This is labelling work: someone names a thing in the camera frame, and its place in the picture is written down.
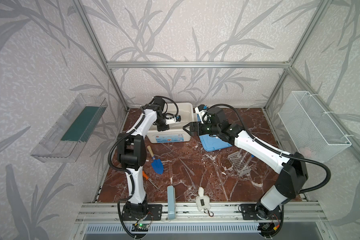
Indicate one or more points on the green circuit board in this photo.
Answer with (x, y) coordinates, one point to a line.
(140, 227)

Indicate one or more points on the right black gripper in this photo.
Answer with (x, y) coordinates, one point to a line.
(199, 128)

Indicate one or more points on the pink object in basket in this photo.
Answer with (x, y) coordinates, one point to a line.
(308, 153)

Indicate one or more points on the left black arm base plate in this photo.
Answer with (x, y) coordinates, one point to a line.
(153, 213)

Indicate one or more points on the light blue standing block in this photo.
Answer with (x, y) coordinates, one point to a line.
(171, 202)

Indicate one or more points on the white wire mesh basket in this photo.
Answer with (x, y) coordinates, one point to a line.
(310, 126)

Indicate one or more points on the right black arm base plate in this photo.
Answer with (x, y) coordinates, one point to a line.
(249, 211)

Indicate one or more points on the white plastic squeeze bottle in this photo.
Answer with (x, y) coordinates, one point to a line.
(202, 200)

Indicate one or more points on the aluminium front rail frame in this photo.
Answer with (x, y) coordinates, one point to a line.
(224, 212)

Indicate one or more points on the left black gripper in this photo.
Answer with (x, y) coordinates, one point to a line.
(161, 126)

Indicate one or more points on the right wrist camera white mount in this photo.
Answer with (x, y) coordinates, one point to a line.
(202, 113)

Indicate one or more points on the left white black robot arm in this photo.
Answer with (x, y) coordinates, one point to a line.
(128, 154)

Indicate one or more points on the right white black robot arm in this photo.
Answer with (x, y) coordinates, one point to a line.
(291, 168)

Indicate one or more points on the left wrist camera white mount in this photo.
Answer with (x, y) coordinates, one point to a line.
(173, 120)

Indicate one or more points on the blue garden trowel wooden handle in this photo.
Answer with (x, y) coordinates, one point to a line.
(157, 164)

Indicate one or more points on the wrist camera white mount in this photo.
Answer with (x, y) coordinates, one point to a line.
(202, 113)
(173, 120)

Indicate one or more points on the blue plastic bin lid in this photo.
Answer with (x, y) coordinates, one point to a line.
(214, 143)

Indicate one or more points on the clear acrylic wall shelf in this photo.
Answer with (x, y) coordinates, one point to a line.
(67, 138)

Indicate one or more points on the clear test tube rack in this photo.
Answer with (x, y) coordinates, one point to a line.
(240, 161)

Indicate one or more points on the orange handled screwdriver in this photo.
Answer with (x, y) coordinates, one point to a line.
(148, 179)

